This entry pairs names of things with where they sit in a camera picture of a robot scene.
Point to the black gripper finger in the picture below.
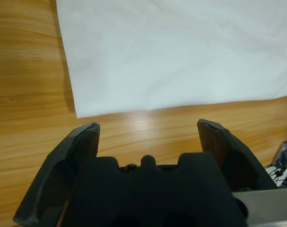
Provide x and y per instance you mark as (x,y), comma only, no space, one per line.
(237,163)
(55,172)

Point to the white T-shirt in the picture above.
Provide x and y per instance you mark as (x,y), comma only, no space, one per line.
(169,59)

